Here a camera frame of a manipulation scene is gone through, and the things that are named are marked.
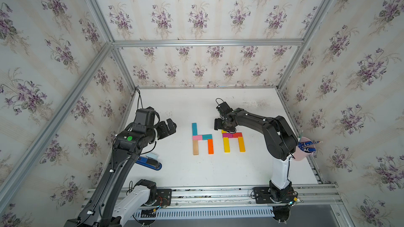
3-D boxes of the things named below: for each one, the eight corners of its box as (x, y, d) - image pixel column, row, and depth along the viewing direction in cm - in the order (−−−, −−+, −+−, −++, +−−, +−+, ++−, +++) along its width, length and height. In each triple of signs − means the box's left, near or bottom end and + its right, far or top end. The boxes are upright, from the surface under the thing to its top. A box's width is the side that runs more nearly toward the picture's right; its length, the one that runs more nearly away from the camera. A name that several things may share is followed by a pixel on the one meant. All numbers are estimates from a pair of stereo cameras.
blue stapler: (137, 163, 85) (135, 161, 82) (141, 157, 88) (139, 154, 85) (160, 171, 83) (158, 169, 80) (163, 164, 85) (161, 162, 82)
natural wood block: (192, 155, 89) (192, 153, 88) (192, 141, 95) (192, 140, 93) (198, 155, 89) (198, 153, 88) (198, 141, 95) (198, 140, 93)
